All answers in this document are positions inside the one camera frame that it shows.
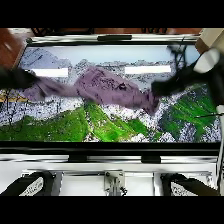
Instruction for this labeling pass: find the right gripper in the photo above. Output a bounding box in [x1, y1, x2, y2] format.
[151, 75, 185, 99]

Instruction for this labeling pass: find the purple printed sweatshirt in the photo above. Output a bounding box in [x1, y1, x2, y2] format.
[23, 64, 162, 116]

